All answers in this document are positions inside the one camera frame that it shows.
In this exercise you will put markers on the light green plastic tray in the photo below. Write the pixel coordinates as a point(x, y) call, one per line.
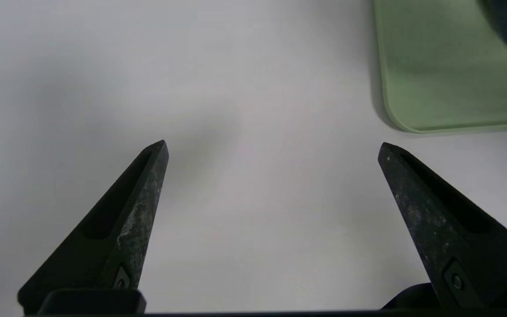
point(434, 66)

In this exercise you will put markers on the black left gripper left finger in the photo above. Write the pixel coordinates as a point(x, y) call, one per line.
point(121, 229)

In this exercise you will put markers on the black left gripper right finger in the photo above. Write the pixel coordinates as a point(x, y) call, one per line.
point(447, 229)

